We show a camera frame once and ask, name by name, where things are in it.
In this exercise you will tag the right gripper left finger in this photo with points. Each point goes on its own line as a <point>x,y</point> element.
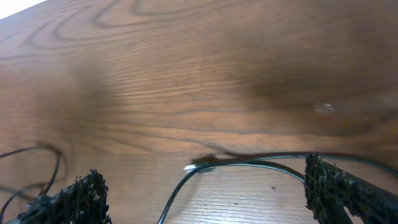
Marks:
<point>84,202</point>

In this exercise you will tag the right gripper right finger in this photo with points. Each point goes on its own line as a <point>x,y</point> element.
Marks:
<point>333,195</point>

